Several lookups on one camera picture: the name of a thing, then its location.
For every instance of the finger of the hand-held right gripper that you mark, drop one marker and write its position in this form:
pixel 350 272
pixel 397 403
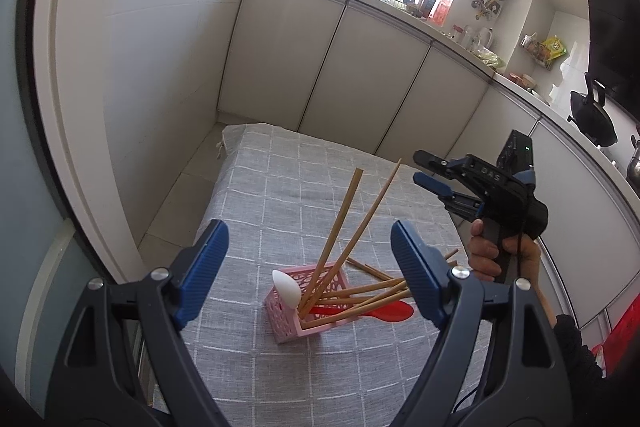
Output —
pixel 430 183
pixel 440 164

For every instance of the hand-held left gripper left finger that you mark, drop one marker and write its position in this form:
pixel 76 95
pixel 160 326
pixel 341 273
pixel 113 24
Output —
pixel 205 267

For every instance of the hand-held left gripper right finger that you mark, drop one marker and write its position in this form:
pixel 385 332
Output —
pixel 415 264

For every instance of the red plastic spoon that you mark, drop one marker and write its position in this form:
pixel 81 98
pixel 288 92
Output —
pixel 390 312

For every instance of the bunch of wooden chopsticks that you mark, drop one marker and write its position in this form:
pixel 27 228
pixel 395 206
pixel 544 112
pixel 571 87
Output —
pixel 372 207

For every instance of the white plastic spoon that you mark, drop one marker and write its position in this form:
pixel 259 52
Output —
pixel 286 287

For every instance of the pink perforated plastic basket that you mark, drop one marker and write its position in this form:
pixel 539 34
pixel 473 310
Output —
pixel 287 329

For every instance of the person's right forearm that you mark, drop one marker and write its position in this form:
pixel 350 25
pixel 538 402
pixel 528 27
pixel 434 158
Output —
pixel 575 342

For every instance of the person's right hand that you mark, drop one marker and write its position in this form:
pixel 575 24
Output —
pixel 482 257

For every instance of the grey checked tablecloth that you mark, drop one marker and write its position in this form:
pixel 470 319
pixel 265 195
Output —
pixel 260 207

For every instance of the white kitchen countertop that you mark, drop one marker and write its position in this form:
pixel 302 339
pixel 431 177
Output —
pixel 520 92

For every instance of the white kitchen cabinets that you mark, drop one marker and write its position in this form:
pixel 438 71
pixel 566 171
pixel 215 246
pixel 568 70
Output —
pixel 380 72

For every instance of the black wok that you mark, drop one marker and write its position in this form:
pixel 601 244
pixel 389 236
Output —
pixel 595 117

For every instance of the metal kettle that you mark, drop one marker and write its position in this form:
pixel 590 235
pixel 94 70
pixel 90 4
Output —
pixel 635 167

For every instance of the white jug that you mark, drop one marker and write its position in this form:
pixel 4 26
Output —
pixel 484 38

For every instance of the red dish soap bottle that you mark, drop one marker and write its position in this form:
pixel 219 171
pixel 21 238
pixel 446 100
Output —
pixel 440 9

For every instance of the yellow snack packet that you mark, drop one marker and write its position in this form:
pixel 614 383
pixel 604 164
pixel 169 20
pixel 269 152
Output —
pixel 555 47

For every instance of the red plastic bag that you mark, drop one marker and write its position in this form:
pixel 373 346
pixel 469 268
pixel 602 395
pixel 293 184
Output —
pixel 622 332

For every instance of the sliding glass door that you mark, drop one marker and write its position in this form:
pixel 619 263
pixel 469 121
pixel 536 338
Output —
pixel 35 157

